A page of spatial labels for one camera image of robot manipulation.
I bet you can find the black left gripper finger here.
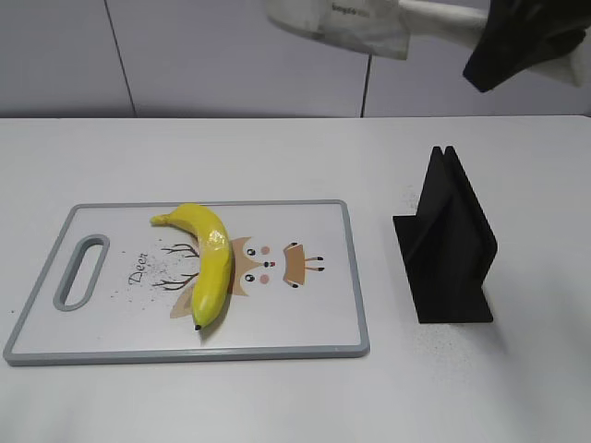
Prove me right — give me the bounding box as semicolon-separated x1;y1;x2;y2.
463;17;587;92

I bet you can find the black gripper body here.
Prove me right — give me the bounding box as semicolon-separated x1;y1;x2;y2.
485;0;590;37

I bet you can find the white-handled cleaver knife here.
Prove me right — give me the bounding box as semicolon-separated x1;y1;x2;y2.
263;1;590;86

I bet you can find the yellow plastic banana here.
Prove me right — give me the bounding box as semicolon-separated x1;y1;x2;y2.
150;203;234;331

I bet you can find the black knife stand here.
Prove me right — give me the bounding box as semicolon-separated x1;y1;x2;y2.
392;146;498;324

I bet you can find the white grey-rimmed cutting board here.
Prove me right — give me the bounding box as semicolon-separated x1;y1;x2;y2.
4;199;369;365

